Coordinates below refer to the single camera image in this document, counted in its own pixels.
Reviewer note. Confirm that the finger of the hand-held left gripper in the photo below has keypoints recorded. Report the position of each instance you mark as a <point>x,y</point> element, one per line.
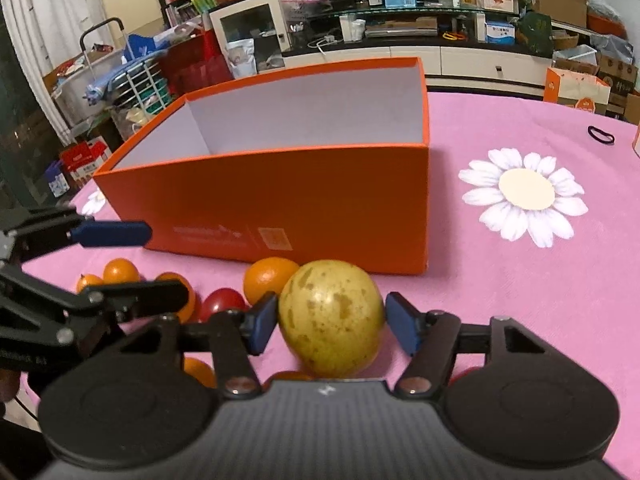
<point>110,234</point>
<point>150,297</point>

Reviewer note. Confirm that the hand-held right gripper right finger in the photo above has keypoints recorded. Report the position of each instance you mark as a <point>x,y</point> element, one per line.
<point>400,322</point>

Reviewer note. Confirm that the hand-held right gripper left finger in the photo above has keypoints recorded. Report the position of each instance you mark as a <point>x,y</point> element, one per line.
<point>262,322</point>

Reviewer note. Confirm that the red tomato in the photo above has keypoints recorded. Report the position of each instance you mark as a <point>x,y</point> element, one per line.
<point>223,302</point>

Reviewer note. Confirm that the yellow spotted pear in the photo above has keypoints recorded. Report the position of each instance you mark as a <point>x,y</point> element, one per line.
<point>331,317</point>

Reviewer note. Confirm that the orange cardboard box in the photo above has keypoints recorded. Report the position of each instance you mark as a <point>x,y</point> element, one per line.
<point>300,200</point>

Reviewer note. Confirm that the red and white carton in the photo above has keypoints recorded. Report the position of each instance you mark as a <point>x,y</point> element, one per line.
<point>85,162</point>

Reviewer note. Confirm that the pink flowered tablecloth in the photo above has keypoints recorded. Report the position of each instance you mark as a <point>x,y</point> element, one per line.
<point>500,285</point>

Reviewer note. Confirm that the red paper bag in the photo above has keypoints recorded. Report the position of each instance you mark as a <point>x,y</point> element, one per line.
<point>200,67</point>

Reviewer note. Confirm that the blue bag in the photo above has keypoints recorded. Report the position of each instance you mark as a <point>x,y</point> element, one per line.
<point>142,45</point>

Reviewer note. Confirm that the white glass-door cabinet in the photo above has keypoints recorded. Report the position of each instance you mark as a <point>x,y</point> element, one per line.
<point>250,30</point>

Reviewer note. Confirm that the white television stand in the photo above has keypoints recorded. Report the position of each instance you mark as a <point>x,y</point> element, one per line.
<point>475,67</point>

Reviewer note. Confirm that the orange gift box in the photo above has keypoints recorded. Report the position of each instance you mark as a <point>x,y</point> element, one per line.
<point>575,90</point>

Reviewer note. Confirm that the white and blue mask box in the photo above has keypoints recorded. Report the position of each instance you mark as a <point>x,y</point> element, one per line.
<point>501,32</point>

